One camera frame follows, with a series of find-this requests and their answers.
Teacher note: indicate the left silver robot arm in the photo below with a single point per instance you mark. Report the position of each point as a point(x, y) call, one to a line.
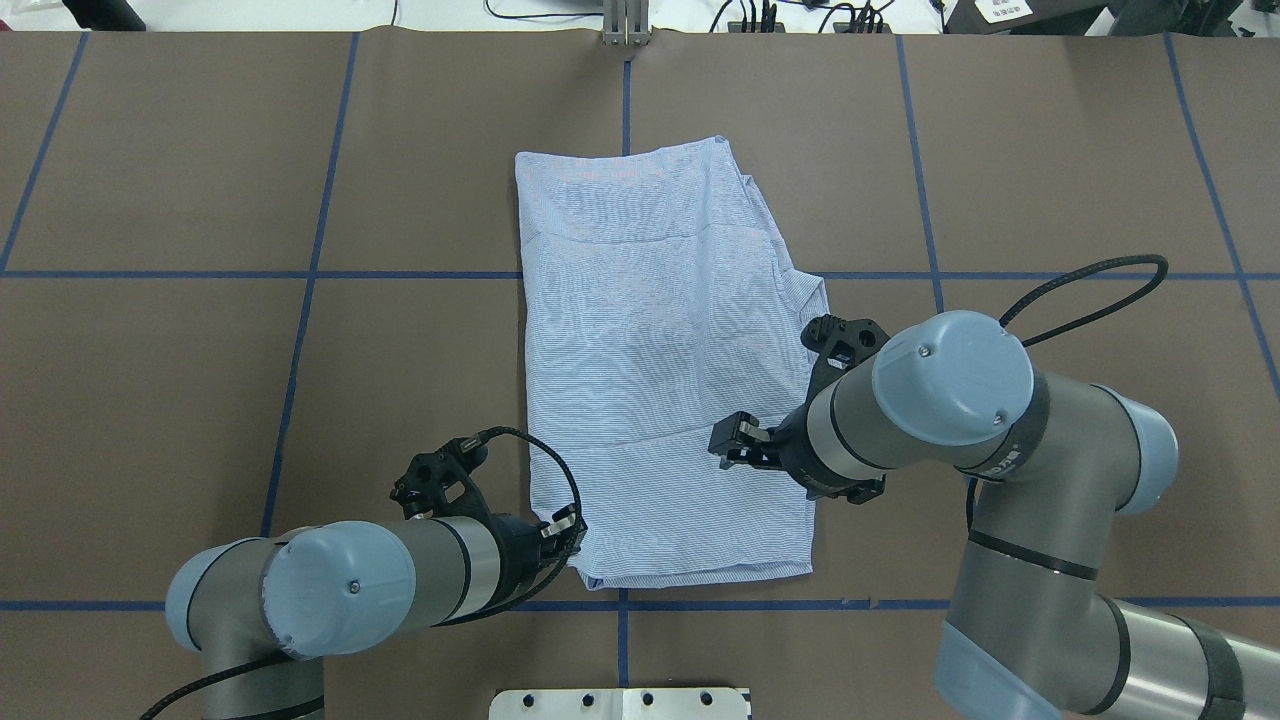
point(264, 613)

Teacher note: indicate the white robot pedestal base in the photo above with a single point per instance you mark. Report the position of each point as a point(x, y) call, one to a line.
point(623, 703)

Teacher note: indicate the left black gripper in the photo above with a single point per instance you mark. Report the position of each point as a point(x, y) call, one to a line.
point(517, 550)

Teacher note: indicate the aluminium frame post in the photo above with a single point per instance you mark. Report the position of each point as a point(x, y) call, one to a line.
point(626, 23)

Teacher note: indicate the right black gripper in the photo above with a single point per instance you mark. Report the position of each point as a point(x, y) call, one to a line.
point(790, 443)

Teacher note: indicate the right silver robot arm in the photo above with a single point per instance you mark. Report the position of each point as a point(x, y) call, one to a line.
point(1027, 635)

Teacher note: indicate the blue striped button shirt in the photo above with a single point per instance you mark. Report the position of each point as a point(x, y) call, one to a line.
point(660, 299)

